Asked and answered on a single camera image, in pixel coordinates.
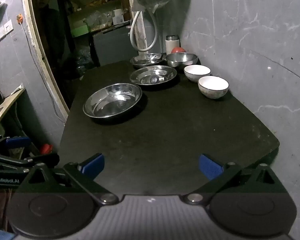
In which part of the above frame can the wooden shelf board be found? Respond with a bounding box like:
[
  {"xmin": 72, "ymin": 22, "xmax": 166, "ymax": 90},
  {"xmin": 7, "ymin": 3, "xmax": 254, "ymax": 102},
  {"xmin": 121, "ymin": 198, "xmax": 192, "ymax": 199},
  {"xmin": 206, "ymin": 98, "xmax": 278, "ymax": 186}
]
[{"xmin": 0, "ymin": 86, "xmax": 25, "ymax": 133}]

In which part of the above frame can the white ceramic bowl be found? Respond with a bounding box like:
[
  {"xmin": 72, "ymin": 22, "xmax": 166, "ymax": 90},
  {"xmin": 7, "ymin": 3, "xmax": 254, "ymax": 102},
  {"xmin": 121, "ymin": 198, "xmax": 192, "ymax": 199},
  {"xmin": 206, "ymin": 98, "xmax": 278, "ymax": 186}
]
[
  {"xmin": 198, "ymin": 76, "xmax": 229, "ymax": 100},
  {"xmin": 184, "ymin": 65, "xmax": 211, "ymax": 83}
]

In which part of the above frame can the white wooden post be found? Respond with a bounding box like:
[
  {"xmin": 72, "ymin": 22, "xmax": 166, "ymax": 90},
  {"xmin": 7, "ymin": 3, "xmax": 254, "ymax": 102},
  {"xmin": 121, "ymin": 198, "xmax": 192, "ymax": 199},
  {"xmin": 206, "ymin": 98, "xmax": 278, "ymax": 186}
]
[{"xmin": 135, "ymin": 10, "xmax": 147, "ymax": 53}]

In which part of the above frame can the grey cabinet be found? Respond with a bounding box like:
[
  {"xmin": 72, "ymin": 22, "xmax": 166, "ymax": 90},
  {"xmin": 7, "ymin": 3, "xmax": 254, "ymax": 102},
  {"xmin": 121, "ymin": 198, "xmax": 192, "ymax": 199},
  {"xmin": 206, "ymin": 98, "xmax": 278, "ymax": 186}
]
[{"xmin": 91, "ymin": 26, "xmax": 138, "ymax": 67}]

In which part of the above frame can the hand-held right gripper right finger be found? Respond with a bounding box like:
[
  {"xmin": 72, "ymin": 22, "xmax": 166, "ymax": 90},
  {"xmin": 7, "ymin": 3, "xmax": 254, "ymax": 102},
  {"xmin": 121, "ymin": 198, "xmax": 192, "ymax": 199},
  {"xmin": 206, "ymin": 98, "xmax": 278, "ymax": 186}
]
[{"xmin": 183, "ymin": 154, "xmax": 290, "ymax": 204}]

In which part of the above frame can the white door frame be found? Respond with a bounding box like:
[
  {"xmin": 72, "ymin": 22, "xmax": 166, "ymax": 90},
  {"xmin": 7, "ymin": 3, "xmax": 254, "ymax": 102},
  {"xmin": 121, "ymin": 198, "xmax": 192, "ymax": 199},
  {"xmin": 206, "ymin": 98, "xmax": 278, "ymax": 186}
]
[{"xmin": 21, "ymin": 0, "xmax": 70, "ymax": 123}]

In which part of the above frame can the white wall switch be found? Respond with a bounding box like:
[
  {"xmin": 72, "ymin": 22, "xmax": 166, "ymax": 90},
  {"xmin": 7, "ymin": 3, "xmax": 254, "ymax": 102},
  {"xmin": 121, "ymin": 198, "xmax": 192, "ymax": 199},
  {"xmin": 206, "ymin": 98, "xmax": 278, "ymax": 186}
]
[{"xmin": 0, "ymin": 19, "xmax": 14, "ymax": 41}]

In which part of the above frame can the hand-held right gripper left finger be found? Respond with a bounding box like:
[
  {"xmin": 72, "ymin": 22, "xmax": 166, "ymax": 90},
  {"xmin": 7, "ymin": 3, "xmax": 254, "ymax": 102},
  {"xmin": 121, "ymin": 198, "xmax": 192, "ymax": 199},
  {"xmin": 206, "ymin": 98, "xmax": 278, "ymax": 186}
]
[{"xmin": 15, "ymin": 153, "xmax": 119, "ymax": 204}]

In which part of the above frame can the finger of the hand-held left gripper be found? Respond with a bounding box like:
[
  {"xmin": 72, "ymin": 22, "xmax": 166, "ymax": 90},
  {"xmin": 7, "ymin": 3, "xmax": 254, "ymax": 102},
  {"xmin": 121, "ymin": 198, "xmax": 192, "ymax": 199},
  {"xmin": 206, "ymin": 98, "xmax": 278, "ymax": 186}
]
[
  {"xmin": 0, "ymin": 152, "xmax": 60, "ymax": 172},
  {"xmin": 0, "ymin": 135, "xmax": 32, "ymax": 153}
]

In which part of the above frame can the white hose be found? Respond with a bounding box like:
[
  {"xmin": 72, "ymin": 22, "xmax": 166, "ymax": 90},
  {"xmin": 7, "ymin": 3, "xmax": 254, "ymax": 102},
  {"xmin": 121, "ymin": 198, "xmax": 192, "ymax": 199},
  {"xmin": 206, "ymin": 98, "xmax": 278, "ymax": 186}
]
[{"xmin": 129, "ymin": 10, "xmax": 158, "ymax": 53}]

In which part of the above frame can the green box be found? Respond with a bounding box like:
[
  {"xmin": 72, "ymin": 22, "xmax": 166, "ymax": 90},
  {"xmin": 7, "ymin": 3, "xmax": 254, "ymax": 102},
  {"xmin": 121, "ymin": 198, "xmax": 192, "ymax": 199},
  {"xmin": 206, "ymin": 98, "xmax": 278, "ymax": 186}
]
[{"xmin": 71, "ymin": 25, "xmax": 90, "ymax": 37}]

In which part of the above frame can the steel bowl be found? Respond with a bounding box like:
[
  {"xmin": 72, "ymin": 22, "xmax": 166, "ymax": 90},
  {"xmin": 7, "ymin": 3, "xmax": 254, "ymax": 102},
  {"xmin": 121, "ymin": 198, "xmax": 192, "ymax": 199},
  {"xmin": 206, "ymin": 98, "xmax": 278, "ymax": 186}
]
[{"xmin": 165, "ymin": 53, "xmax": 198, "ymax": 68}]

